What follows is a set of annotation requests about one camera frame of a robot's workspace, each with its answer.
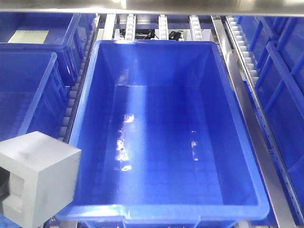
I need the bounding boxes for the gray square hollow base block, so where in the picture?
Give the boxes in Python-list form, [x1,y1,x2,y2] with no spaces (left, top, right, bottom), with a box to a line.
[0,132,81,228]

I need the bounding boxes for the blue target bin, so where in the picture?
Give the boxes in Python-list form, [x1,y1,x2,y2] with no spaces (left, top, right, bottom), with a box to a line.
[56,40,270,228]

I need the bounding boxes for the blue bin left rear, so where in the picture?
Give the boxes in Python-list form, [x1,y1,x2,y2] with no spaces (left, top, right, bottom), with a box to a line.
[0,12,96,86]

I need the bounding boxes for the blue bin left front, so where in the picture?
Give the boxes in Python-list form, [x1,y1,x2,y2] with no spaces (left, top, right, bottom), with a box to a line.
[0,50,69,141]

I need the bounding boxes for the blue bin right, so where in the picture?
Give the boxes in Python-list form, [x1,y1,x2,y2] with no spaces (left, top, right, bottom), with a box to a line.
[235,16,304,205]

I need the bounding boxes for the white roller track left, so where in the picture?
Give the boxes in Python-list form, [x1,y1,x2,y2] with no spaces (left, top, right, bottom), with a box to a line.
[58,13,100,143]

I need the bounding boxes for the white roller track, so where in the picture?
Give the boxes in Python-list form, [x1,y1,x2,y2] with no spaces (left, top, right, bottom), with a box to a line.
[58,13,100,143]
[226,16,258,85]

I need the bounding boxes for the white roller track right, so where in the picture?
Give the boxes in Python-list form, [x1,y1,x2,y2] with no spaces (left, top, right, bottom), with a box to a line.
[226,16,258,85]

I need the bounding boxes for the steel divider rail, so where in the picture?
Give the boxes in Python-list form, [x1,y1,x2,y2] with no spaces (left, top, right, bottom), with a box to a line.
[211,16,296,228]

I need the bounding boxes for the steel upper shelf rail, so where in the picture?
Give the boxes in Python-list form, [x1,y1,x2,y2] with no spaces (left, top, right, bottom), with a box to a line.
[0,0,304,17]

